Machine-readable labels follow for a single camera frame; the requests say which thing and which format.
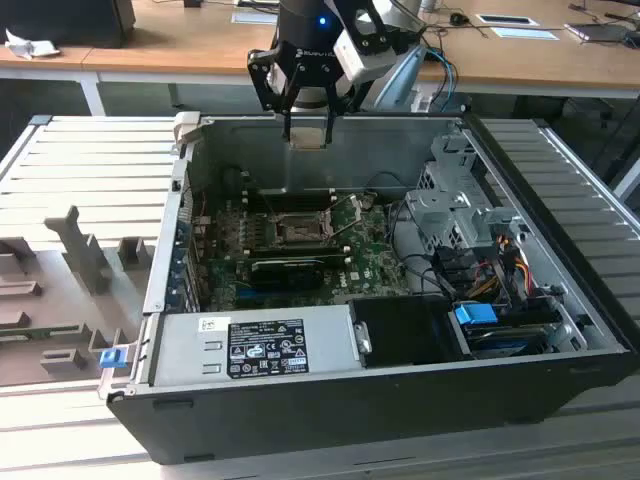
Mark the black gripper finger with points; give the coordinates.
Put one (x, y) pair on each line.
(340, 100)
(265, 80)

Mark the silver CPU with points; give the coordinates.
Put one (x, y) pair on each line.
(306, 139)

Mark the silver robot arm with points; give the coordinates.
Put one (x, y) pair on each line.
(400, 75)

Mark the CPU socket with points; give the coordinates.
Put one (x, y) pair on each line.
(297, 231)

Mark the wooden desk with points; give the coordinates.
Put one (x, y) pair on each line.
(200, 45)

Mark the black computer mouse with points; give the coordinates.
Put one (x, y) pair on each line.
(458, 19)

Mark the metal drive cage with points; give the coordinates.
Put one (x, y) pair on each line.
(450, 210)

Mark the black RAM stick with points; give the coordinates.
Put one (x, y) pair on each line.
(300, 251)

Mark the green motherboard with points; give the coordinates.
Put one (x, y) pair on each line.
(365, 260)

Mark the black graphics card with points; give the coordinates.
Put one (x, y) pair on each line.
(285, 275)

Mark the black monitor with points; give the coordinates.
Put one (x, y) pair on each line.
(65, 20)

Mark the crumpled white paper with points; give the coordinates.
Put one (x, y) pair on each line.
(30, 47)

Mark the black plastic air shroud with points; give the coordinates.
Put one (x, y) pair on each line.
(400, 332)

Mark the blue disk carrier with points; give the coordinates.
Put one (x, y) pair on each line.
(474, 315)

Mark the grey tablet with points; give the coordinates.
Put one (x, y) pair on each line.
(597, 31)

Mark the grey power supply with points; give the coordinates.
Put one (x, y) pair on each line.
(190, 350)

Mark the brown parts rack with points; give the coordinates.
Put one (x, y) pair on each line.
(55, 280)

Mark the disk drive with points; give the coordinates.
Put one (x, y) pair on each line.
(505, 342)

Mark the blue case latch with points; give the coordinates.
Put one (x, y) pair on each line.
(112, 358)

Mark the black open PC case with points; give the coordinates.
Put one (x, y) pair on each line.
(350, 420)

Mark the green RAM stick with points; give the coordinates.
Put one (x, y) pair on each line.
(35, 332)

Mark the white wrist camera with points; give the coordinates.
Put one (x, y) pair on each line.
(362, 57)

